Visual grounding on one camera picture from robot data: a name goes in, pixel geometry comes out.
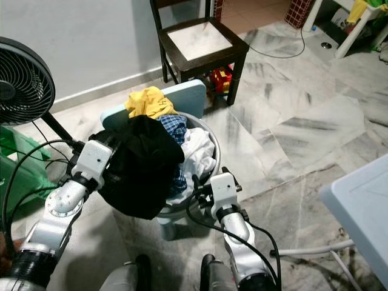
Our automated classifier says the black garment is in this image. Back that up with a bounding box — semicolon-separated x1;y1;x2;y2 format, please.
89;115;186;221

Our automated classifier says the grey plastic basin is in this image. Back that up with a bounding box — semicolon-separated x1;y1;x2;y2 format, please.
155;112;222;220

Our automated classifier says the white garment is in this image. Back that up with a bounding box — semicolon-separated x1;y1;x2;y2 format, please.
182;127;217;186

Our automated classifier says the blue plaid garment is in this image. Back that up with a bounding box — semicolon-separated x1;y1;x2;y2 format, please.
161;114;190;196

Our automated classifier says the grey robot right leg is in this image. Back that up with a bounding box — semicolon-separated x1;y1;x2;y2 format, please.
200;255;250;291

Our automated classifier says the grey robot leg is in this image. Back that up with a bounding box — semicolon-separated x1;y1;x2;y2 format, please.
200;255;250;291
99;255;153;291

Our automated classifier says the yellow garment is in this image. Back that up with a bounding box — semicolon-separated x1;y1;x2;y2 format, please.
124;86;178;120

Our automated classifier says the red toy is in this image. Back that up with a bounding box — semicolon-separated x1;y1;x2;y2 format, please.
209;65;235;93

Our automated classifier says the grey robot left leg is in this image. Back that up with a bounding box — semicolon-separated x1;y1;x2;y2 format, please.
99;255;153;291

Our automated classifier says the dark wooden chair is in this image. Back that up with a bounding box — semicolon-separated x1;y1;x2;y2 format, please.
150;0;249;107

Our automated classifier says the pale plastic folding table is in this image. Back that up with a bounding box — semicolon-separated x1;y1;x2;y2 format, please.
270;153;388;291

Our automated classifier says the person bare foot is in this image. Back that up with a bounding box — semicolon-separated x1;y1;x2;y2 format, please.
0;239;18;275

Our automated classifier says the green plastic crate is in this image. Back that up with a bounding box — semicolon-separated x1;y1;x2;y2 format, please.
0;126;56;210

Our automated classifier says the black standing fan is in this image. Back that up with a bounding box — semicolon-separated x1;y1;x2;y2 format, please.
0;38;92;176

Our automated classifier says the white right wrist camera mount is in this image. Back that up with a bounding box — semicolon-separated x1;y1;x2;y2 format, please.
209;172;239;210

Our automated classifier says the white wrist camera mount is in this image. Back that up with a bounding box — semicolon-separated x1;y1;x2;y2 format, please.
76;141;114;190
209;172;239;210

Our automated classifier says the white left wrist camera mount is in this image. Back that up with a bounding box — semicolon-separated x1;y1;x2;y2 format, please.
76;141;114;190

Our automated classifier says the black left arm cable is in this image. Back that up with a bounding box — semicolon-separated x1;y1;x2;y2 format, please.
2;139;85;246

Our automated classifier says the thin black floor cable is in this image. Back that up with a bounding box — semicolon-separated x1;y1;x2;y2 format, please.
242;27;307;60

